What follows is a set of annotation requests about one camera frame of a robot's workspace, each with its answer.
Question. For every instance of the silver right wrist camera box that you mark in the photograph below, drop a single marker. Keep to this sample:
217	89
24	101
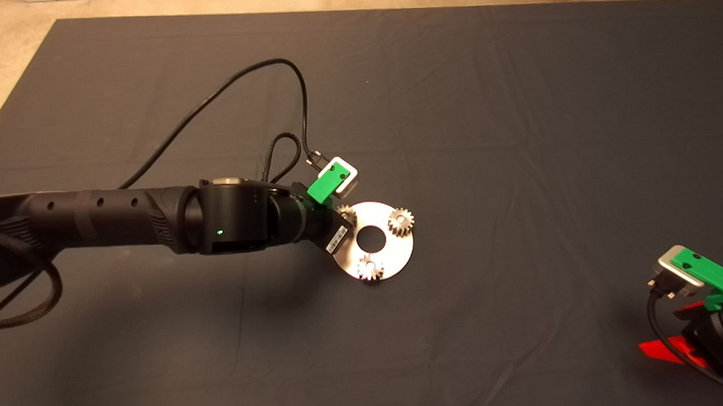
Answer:
669	267

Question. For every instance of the dark grey table cloth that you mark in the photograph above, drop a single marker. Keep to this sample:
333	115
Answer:
517	129

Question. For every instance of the green right camera mount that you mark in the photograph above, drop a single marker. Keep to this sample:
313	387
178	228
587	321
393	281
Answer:
715	278

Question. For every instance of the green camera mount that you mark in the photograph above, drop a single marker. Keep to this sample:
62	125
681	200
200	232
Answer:
715	278
327	186

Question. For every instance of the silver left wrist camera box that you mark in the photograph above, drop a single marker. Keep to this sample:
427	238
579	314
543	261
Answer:
351	180

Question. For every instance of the round metal carrier plate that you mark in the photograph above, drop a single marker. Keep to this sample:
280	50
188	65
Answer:
397	256

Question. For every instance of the green left camera mount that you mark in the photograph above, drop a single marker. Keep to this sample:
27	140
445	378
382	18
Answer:
327	186

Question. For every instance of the small steel planetary gear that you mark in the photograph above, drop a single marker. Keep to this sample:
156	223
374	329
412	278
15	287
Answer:
370	268
348	214
401	222

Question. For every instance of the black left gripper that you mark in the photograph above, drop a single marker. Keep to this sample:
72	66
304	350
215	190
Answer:
326	226

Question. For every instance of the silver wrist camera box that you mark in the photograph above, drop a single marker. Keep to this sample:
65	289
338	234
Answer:
669	267
351	180

